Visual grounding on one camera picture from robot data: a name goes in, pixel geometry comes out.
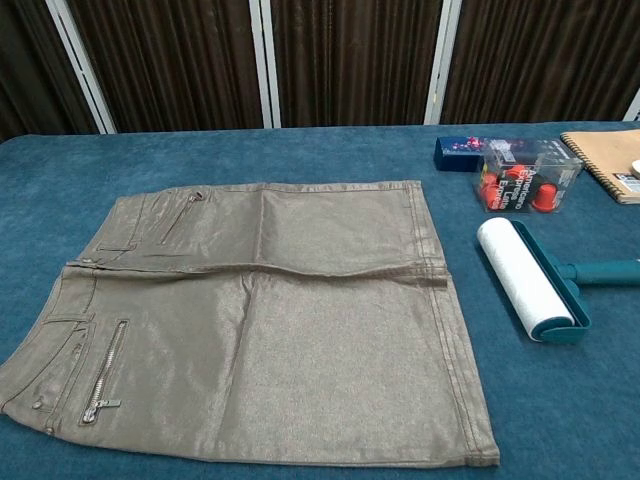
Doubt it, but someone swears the brown pleated curtain panel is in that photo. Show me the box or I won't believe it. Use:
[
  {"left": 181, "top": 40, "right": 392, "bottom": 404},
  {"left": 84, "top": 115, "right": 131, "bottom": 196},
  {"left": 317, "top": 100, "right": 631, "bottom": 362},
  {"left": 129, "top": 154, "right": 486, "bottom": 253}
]
[
  {"left": 271, "top": 0, "right": 445, "bottom": 129},
  {"left": 441, "top": 0, "right": 640, "bottom": 126},
  {"left": 0, "top": 0, "right": 97, "bottom": 144},
  {"left": 66, "top": 0, "right": 272, "bottom": 135}
]

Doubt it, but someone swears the brown spiral notebook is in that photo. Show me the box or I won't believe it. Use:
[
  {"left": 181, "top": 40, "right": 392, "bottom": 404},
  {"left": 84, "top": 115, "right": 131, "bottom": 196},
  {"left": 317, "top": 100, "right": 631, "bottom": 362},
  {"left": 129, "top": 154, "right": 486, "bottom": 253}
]
[{"left": 559, "top": 129, "right": 640, "bottom": 206}]

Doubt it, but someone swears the clear plastic capsule box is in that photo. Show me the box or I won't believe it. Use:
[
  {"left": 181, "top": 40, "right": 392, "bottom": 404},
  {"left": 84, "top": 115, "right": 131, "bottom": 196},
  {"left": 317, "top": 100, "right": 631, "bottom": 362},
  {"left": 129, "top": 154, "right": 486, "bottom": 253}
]
[{"left": 471, "top": 136, "right": 585, "bottom": 212}]

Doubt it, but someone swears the blue table cloth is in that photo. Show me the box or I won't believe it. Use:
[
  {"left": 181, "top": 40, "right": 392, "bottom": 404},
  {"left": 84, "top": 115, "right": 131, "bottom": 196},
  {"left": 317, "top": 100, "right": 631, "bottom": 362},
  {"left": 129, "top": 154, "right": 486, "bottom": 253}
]
[{"left": 0, "top": 119, "right": 640, "bottom": 480}]

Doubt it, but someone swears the khaki metallic zip skirt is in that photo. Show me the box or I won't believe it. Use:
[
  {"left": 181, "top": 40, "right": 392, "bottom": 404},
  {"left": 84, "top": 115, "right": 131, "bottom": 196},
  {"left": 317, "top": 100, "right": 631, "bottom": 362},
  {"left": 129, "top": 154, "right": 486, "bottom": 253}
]
[{"left": 0, "top": 179, "right": 502, "bottom": 469}]

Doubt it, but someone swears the teal lint roller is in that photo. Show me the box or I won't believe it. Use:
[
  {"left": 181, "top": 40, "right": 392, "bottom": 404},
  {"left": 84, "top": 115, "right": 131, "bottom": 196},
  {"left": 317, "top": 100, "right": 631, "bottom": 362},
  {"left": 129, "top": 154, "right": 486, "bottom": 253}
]
[{"left": 475, "top": 217, "right": 640, "bottom": 346}]

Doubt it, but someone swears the dark blue cardboard box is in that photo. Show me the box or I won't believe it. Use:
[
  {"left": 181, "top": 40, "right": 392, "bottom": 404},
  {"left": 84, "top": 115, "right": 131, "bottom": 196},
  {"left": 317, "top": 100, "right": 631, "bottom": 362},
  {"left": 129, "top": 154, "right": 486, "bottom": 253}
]
[{"left": 432, "top": 135, "right": 494, "bottom": 174}]

